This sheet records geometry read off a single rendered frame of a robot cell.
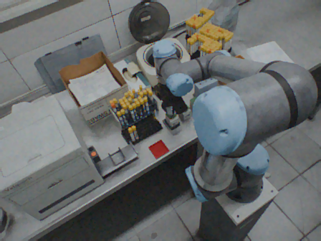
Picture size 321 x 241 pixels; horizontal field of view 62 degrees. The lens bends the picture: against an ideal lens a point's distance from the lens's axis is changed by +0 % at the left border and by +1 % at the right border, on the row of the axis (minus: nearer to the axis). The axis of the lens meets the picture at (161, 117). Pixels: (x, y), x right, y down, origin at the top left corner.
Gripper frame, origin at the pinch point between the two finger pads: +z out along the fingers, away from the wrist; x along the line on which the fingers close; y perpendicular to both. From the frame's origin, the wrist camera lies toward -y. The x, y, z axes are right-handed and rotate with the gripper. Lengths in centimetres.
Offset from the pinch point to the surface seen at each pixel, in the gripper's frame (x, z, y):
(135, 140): 18.5, 7.4, 2.8
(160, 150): 11.5, 9.8, -6.4
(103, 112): 23.8, 5.5, 23.3
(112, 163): 31.7, 6.0, -2.2
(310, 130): -116, 97, -14
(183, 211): 4, 97, -11
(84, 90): 26.2, 3.7, 40.1
